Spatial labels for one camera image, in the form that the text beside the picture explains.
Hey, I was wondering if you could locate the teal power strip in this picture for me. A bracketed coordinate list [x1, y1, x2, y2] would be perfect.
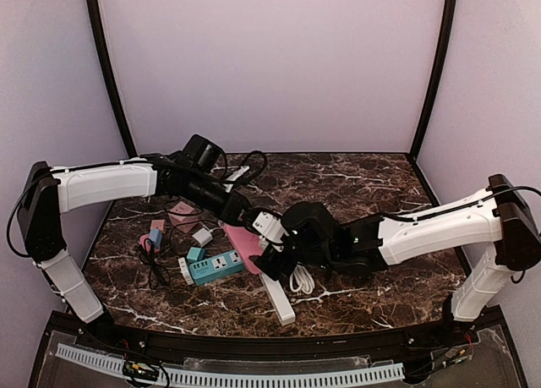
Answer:
[189, 250, 245, 286]

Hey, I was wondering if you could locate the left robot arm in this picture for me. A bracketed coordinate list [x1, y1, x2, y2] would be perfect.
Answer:
[8, 134, 251, 324]

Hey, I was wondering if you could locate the white usb charger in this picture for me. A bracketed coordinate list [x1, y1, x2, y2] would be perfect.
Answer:
[192, 228, 213, 248]

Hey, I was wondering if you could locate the bright pink plug adapter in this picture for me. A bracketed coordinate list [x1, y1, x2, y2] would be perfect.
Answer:
[139, 234, 154, 251]

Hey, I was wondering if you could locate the black frame post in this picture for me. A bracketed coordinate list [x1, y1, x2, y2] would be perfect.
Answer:
[85, 0, 137, 157]
[409, 0, 457, 161]

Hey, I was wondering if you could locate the right black frame post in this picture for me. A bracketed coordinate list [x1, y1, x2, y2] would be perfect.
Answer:
[409, 0, 457, 161]

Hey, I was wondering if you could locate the black cable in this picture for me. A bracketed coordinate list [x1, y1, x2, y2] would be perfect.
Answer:
[135, 235, 172, 290]

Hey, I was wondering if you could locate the light pink charger block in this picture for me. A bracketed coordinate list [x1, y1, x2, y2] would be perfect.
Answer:
[148, 220, 166, 251]

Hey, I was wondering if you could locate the left circuit board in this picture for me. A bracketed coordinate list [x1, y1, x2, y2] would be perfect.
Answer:
[122, 360, 159, 380]

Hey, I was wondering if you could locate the pink triangular power strip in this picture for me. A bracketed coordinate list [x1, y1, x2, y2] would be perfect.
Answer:
[223, 225, 263, 275]

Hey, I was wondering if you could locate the pink cube socket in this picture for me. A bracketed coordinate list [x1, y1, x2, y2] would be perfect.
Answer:
[166, 202, 199, 233]

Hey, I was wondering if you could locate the black front rail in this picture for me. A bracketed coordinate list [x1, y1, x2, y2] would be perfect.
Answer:
[78, 322, 463, 363]

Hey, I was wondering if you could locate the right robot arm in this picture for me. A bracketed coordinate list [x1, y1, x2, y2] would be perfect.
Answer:
[249, 174, 540, 324]

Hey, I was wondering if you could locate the teal charger plug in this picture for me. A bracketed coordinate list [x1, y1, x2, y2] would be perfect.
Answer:
[186, 247, 206, 263]

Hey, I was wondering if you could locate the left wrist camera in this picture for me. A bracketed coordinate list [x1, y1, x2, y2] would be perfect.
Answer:
[223, 150, 268, 192]

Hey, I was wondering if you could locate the left black frame post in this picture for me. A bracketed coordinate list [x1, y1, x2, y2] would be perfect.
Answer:
[85, 0, 137, 157]

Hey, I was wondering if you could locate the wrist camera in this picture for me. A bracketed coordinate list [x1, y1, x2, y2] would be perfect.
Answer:
[252, 212, 287, 252]
[223, 150, 268, 192]

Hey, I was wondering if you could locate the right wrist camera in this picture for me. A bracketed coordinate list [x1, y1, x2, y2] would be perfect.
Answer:
[252, 212, 287, 252]

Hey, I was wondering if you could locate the white slotted cable duct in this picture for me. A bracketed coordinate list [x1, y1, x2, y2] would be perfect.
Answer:
[55, 343, 405, 388]

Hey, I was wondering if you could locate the white power strip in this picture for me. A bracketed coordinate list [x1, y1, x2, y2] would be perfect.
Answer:
[259, 272, 296, 326]

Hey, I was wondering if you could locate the white power cord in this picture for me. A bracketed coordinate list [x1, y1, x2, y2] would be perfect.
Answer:
[288, 265, 316, 295]

